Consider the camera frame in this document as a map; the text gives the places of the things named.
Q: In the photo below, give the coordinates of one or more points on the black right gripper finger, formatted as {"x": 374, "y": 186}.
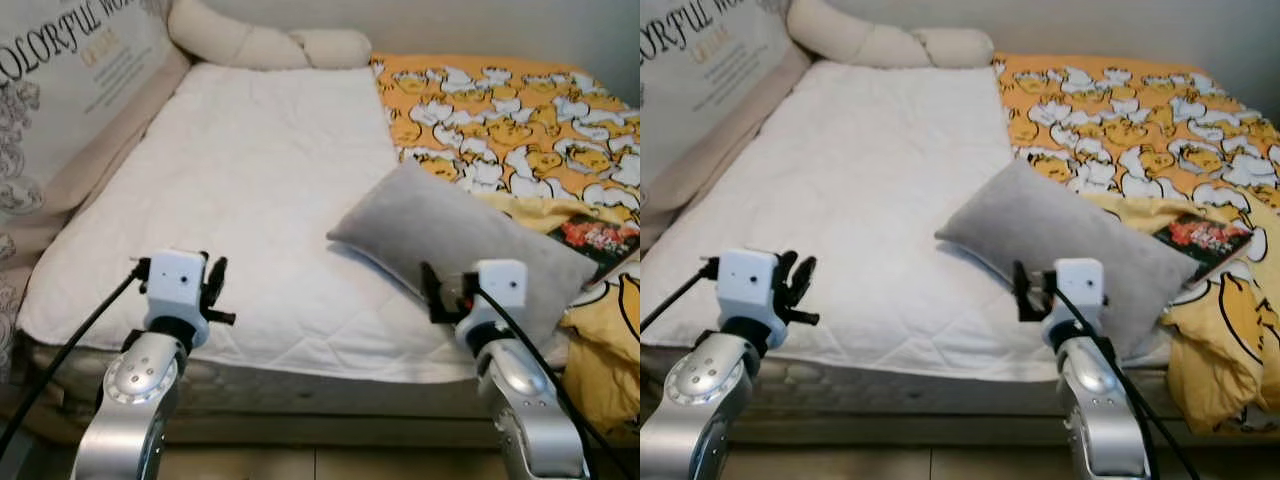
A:
{"x": 443, "y": 282}
{"x": 1035, "y": 280}
{"x": 1020, "y": 292}
{"x": 428, "y": 292}

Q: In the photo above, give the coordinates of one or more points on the yellow egg print blanket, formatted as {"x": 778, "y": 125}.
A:
{"x": 1120, "y": 110}
{"x": 500, "y": 110}

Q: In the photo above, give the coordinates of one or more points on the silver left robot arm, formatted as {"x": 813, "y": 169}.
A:
{"x": 700, "y": 400}
{"x": 135, "y": 400}

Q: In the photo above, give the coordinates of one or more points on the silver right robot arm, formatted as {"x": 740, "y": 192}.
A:
{"x": 1100, "y": 410}
{"x": 530, "y": 410}

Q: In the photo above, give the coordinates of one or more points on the grey bed mattress base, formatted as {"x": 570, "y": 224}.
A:
{"x": 300, "y": 400}
{"x": 900, "y": 400}

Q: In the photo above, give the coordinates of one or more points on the grey rectangular pillow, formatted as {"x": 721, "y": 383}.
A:
{"x": 440, "y": 225}
{"x": 1050, "y": 225}

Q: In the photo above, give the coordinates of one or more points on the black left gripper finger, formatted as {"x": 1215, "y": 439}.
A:
{"x": 786, "y": 274}
{"x": 206, "y": 272}
{"x": 219, "y": 278}
{"x": 804, "y": 280}

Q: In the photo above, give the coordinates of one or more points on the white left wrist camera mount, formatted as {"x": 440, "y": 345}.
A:
{"x": 175, "y": 285}
{"x": 748, "y": 285}

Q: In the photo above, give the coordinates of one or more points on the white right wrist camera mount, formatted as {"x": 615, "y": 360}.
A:
{"x": 1080, "y": 285}
{"x": 503, "y": 285}

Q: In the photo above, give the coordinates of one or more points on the white quilted mattress pad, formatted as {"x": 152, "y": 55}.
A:
{"x": 250, "y": 200}
{"x": 850, "y": 200}

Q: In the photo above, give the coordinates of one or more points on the printed grey headboard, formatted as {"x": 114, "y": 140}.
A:
{"x": 70, "y": 80}
{"x": 700, "y": 70}

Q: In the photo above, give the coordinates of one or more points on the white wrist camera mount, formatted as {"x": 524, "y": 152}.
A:
{"x": 503, "y": 285}
{"x": 1080, "y": 285}
{"x": 175, "y": 285}
{"x": 748, "y": 285}

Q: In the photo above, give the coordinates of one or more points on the dark book with red flowers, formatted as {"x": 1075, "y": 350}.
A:
{"x": 1200, "y": 238}
{"x": 600, "y": 240}

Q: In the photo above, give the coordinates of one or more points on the beige braided bolster pillow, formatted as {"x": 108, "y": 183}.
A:
{"x": 870, "y": 45}
{"x": 250, "y": 45}

